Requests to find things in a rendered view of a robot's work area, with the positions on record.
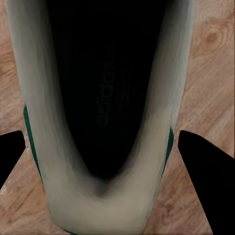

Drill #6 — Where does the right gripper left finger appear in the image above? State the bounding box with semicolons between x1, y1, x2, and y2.
0;130;25;189

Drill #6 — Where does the gym shoe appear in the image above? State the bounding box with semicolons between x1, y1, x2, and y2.
5;0;196;235

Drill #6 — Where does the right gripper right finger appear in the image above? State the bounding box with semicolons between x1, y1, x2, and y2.
178;130;235;235

